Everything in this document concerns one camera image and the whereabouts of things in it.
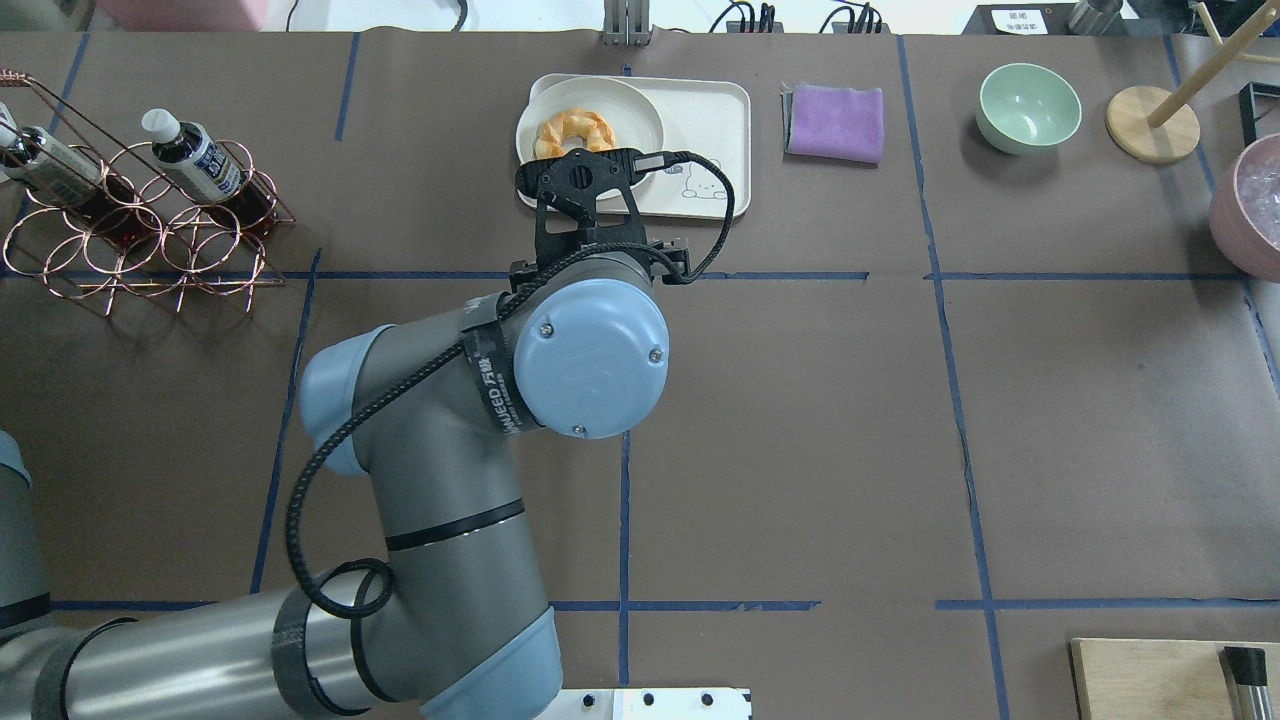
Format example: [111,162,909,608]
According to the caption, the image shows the glazed twisted donut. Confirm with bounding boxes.
[534,108,620,160]

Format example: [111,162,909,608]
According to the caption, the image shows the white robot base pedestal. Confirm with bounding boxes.
[538,687,754,719]

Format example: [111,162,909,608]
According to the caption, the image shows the pink storage bin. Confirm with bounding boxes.
[96,1,270,32]

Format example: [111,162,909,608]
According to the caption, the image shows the small metal cup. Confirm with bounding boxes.
[1064,0,1125,37]

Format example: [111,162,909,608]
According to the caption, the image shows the beige round plate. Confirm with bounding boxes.
[515,76,666,164]

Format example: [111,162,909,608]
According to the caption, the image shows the green ceramic bowl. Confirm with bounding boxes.
[975,63,1083,156]

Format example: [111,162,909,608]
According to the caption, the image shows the black power strip plugs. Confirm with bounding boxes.
[707,1,890,35]

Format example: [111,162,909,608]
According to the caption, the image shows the tea bottle in rack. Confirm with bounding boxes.
[1,114,148,246]
[140,108,276,240]

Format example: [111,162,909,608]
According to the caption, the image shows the copper wire bottle rack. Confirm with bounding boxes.
[3,68,296,318]

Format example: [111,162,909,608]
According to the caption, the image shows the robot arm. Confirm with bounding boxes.
[3,191,705,719]

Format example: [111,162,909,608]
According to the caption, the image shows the beige serving tray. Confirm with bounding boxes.
[526,74,751,219]

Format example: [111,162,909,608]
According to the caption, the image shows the wooden cutting board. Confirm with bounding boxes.
[1069,638,1279,719]

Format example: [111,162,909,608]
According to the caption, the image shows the purple folded cloth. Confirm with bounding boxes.
[782,85,884,167]

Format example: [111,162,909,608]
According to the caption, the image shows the pink bowl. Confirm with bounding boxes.
[1210,135,1279,284]

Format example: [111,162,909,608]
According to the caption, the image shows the front tea bottle in rack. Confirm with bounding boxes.
[140,108,276,240]

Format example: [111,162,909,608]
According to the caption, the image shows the aluminium frame post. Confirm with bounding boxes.
[602,0,653,47]

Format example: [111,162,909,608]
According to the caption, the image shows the wooden stand with round base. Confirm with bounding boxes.
[1105,1,1277,165]

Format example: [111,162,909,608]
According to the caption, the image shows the rear tea bottle in rack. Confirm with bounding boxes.
[1,114,148,246]

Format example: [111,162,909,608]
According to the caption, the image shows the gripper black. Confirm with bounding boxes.
[509,187,691,293]

